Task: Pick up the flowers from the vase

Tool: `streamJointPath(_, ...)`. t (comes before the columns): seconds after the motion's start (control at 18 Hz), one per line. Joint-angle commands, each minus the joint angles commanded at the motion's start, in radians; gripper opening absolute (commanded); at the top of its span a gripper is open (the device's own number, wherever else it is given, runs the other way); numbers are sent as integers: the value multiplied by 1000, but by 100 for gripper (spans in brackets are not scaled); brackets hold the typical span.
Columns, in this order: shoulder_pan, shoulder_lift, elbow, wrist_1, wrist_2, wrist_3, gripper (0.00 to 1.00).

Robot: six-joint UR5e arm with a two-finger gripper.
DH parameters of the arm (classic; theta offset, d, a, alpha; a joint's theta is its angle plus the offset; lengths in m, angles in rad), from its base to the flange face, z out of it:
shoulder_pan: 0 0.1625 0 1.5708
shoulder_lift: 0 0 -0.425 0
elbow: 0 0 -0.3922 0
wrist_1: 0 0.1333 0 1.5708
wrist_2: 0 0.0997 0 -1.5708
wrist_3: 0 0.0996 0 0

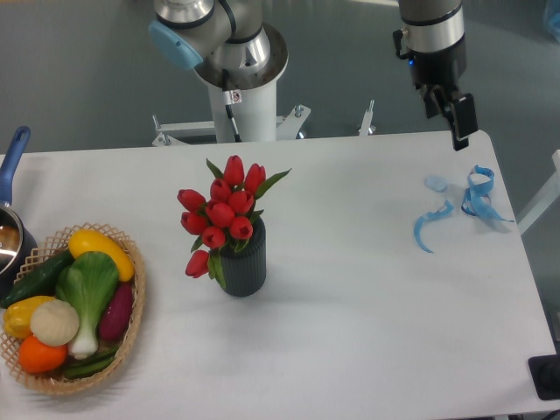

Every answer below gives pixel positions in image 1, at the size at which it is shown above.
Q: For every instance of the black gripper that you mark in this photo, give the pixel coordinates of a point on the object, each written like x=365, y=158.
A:
x=438, y=72

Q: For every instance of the red tulip bouquet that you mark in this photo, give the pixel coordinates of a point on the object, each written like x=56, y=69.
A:
x=226, y=217

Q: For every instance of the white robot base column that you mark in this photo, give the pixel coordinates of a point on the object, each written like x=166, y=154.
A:
x=255, y=114

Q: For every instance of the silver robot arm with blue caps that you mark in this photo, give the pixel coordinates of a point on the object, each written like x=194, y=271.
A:
x=225, y=42

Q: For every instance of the dark grey ribbed vase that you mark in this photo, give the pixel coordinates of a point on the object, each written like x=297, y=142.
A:
x=245, y=271

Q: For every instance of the pale blue tape scrap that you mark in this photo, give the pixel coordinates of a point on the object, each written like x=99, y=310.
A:
x=436, y=183

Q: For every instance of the tangled blue tape piece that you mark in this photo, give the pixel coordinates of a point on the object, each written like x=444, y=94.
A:
x=476, y=200

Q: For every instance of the curled blue tape strip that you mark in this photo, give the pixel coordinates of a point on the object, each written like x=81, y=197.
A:
x=443, y=212

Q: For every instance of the black device at table edge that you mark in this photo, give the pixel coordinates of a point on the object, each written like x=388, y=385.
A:
x=544, y=370

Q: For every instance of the purple sweet potato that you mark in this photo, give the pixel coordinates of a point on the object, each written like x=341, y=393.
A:
x=116, y=318

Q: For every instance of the green bok choy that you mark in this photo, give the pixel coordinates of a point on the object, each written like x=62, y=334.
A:
x=88, y=285

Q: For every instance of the green cucumber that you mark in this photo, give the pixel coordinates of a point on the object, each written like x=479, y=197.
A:
x=40, y=281

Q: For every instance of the white garlic bulb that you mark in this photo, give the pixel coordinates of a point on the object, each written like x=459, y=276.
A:
x=54, y=323

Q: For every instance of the green bean pods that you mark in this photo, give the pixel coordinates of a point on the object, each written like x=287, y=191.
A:
x=91, y=365

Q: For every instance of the woven wicker basket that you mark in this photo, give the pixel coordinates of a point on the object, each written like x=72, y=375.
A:
x=55, y=383

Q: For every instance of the yellow bell pepper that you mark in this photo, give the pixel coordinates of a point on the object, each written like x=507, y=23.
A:
x=17, y=317

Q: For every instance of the orange fruit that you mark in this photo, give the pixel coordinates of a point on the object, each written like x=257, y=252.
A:
x=35, y=357

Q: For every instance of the white frame at right edge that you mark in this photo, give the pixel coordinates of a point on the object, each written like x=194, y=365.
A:
x=542, y=200

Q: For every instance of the white metal stand frame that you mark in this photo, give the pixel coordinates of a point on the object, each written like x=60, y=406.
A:
x=288, y=127

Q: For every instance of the blue handled saucepan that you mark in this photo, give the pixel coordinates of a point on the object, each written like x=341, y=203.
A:
x=17, y=242

